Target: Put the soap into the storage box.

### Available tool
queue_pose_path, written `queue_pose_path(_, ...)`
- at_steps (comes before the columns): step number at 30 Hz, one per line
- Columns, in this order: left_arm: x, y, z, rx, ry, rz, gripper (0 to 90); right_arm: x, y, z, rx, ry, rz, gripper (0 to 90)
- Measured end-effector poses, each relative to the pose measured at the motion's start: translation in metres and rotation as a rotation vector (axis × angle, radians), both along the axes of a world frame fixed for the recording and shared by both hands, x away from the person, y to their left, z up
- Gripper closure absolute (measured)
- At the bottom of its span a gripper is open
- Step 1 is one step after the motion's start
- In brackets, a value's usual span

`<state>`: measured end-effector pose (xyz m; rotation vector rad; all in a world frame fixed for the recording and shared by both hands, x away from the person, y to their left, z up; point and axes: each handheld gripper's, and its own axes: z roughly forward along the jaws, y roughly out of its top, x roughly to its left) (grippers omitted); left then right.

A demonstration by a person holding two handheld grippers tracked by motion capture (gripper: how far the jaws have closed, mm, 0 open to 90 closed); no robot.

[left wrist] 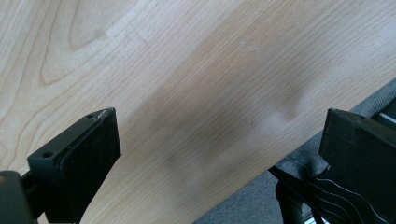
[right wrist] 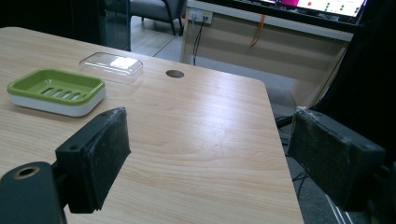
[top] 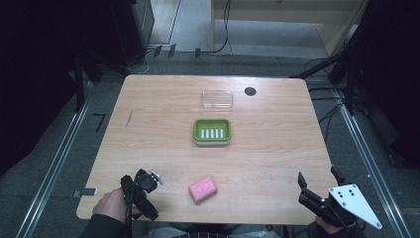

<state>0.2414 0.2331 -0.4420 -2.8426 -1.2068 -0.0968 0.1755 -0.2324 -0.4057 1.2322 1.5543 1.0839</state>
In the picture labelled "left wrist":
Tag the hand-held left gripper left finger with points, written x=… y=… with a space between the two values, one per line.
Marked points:
x=84 y=158

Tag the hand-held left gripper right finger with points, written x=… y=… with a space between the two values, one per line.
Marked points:
x=361 y=155

